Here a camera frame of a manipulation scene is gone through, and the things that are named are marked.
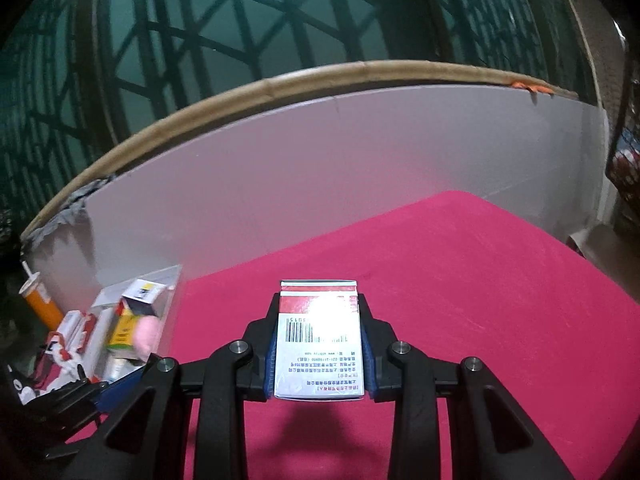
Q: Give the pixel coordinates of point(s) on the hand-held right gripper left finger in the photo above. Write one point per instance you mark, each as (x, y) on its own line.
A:
(269, 360)

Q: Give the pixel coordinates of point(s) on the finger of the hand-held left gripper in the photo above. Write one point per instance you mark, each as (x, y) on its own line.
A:
(120, 390)

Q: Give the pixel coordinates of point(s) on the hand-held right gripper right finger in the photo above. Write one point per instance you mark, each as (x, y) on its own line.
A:
(367, 360)

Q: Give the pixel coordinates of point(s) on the white box with red band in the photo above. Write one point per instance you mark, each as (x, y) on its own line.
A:
(320, 350)

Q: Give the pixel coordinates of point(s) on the yellow and white carton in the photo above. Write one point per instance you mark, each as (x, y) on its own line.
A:
(145, 295)

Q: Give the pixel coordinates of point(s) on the white cardboard box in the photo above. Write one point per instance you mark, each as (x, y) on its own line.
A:
(170, 300)

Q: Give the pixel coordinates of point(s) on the pink plush toy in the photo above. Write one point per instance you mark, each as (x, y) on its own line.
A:
(147, 335)

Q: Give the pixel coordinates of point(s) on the orange cup with straw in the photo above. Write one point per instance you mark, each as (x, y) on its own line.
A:
(45, 310)

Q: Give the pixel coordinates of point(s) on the pink embossed cloth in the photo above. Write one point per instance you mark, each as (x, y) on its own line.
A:
(475, 285)

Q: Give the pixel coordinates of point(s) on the grey tape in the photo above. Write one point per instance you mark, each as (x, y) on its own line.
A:
(70, 210)

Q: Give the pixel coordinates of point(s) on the white backdrop board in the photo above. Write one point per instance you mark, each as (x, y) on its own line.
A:
(350, 160)

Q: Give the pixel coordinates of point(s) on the beige cardboard piece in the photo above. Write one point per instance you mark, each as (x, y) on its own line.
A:
(595, 245)

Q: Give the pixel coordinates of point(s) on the orange clip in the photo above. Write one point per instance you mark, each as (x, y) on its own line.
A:
(530, 86)

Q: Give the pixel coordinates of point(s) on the dark window lattice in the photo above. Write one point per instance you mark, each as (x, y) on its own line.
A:
(250, 20)

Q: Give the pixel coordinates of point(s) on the curved wooden rail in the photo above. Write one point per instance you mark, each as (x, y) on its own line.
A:
(270, 89)

